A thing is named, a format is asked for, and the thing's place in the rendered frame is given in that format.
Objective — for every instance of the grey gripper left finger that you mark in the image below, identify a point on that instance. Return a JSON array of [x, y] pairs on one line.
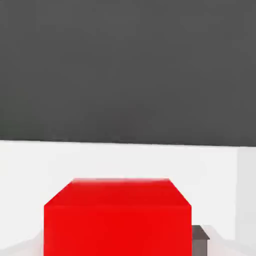
[[30, 249]]

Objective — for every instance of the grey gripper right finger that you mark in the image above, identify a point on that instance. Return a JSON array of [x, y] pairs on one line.
[[200, 244]]

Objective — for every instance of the small red cube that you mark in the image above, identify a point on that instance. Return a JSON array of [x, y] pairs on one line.
[[118, 224]]

